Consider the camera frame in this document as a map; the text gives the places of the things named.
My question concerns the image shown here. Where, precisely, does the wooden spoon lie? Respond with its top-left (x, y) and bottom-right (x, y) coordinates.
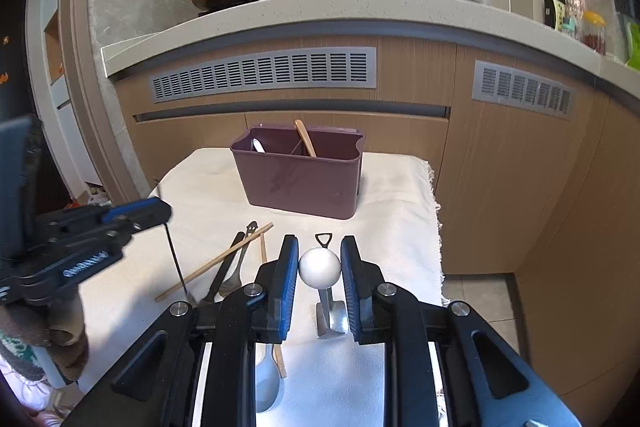
top-left (294, 119), bottom-right (317, 158)

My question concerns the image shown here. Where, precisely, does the dark cabinet handle rail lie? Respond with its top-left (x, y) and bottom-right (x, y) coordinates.
top-left (132, 102), bottom-right (452, 124)

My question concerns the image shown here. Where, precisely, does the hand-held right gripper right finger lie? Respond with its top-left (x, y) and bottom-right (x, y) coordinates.
top-left (340, 234), bottom-right (583, 427)

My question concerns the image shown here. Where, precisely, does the purple plastic utensil holder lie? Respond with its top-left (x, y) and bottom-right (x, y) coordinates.
top-left (230, 123), bottom-right (367, 220)

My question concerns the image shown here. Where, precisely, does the white stone kitchen counter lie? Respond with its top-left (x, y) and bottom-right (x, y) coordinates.
top-left (100, 0), bottom-right (640, 102)

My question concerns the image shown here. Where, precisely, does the white ball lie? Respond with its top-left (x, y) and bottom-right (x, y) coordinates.
top-left (298, 248), bottom-right (342, 290)

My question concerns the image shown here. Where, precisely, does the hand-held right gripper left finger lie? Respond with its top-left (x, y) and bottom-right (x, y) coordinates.
top-left (62, 234), bottom-right (301, 427)

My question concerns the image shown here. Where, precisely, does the short grey vent grille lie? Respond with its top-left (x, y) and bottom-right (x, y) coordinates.
top-left (471, 60), bottom-right (576, 120)

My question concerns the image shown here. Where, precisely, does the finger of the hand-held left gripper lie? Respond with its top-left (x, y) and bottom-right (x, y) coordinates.
top-left (101, 198), bottom-right (174, 229)
top-left (116, 221), bottom-right (146, 241)

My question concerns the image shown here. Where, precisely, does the person's pink clothing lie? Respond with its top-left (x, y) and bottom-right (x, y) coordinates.
top-left (0, 367), bottom-right (76, 427)

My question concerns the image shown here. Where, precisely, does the white table cloth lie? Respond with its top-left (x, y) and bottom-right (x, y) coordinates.
top-left (77, 148), bottom-right (446, 427)

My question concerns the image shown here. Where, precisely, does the long grey vent grille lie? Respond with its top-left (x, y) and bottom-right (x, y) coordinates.
top-left (148, 47), bottom-right (378, 104)

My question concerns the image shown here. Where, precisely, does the wooden chopstick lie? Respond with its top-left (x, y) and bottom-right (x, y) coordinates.
top-left (155, 222), bottom-right (274, 303)

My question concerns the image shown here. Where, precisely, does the metal shovel-shaped spoon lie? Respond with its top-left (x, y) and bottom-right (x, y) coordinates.
top-left (314, 233), bottom-right (348, 339)

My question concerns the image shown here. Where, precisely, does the black-handled spoon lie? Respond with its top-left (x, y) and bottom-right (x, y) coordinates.
top-left (197, 232), bottom-right (246, 308)

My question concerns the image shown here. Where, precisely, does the green plastic item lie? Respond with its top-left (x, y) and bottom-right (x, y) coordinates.
top-left (625, 19), bottom-right (640, 70)

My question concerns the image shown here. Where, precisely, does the jar yellow lid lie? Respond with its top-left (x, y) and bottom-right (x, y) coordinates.
top-left (580, 10), bottom-right (607, 56)

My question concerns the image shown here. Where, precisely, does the person's left hand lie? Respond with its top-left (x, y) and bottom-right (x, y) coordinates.
top-left (0, 289), bottom-right (91, 383)

